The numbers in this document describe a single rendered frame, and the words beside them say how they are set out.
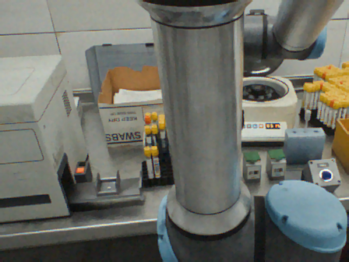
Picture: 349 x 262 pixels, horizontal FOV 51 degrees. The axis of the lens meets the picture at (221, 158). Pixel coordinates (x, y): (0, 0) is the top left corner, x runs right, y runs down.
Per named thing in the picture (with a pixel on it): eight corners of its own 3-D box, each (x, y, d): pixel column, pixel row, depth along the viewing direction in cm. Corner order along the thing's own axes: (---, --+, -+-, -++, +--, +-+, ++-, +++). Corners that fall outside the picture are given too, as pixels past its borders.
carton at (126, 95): (105, 149, 108) (95, 103, 100) (114, 107, 132) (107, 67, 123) (187, 142, 111) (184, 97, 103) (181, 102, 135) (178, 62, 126)
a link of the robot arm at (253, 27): (264, 23, 58) (261, 8, 67) (195, 23, 58) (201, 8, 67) (262, 70, 62) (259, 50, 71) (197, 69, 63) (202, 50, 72)
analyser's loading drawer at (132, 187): (54, 209, 84) (47, 192, 81) (60, 191, 89) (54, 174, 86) (143, 200, 86) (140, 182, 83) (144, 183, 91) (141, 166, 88)
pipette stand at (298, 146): (286, 170, 99) (289, 139, 93) (280, 156, 105) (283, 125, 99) (322, 168, 99) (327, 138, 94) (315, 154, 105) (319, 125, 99)
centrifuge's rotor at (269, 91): (234, 117, 113) (234, 96, 109) (233, 97, 126) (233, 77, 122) (283, 117, 113) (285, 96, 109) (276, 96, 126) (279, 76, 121)
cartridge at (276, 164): (269, 180, 95) (271, 160, 91) (265, 170, 99) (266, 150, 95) (284, 179, 96) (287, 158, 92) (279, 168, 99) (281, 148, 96)
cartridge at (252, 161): (245, 183, 94) (246, 162, 90) (241, 172, 98) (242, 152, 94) (260, 182, 95) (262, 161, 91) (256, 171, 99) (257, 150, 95)
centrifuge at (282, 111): (220, 146, 109) (220, 111, 102) (221, 104, 133) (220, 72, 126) (299, 146, 109) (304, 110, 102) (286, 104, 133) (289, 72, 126)
